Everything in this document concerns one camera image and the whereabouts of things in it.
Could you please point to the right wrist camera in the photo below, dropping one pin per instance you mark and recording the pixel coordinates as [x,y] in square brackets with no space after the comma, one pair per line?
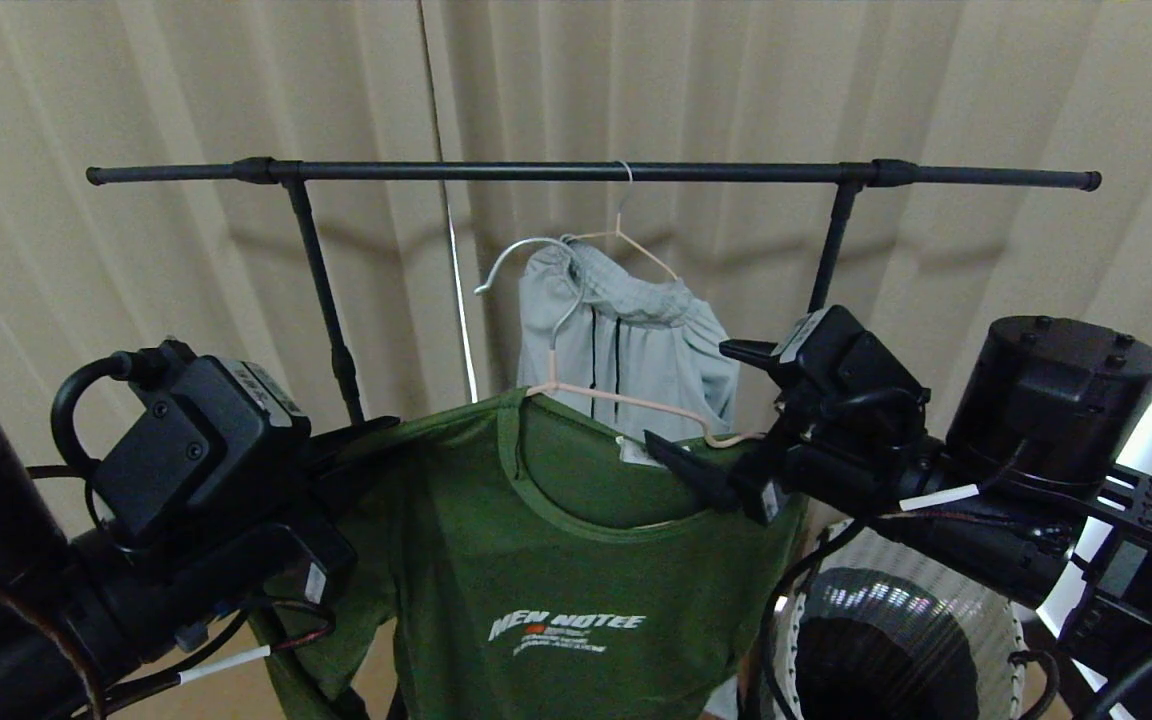
[846,370]

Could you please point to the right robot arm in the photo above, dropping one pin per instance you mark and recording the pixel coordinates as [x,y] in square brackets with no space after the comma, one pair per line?
[1056,400]

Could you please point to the green garment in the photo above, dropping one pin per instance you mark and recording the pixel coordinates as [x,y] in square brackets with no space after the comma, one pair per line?
[556,580]

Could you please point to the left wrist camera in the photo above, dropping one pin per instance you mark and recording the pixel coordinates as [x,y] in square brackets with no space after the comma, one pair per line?
[196,450]

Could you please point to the pale grey shorts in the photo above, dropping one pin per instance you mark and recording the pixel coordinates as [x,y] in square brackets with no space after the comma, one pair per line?
[666,370]

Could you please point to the black clothes rack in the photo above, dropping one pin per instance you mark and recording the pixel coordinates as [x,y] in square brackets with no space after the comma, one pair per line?
[536,172]

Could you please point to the beige curtain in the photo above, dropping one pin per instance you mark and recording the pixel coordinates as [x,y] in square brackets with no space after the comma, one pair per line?
[86,300]

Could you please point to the pink clothes hanger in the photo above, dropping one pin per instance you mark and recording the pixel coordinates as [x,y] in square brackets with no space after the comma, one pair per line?
[552,370]
[618,225]

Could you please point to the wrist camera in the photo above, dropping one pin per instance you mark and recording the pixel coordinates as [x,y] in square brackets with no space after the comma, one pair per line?
[846,370]
[196,450]

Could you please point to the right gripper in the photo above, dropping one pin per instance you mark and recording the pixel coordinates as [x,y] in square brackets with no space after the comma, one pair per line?
[856,480]

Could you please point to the white laundry basket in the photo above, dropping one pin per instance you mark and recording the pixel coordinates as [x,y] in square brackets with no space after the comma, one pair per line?
[896,610]

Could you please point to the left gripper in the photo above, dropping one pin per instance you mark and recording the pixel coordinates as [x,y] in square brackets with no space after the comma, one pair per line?
[236,580]

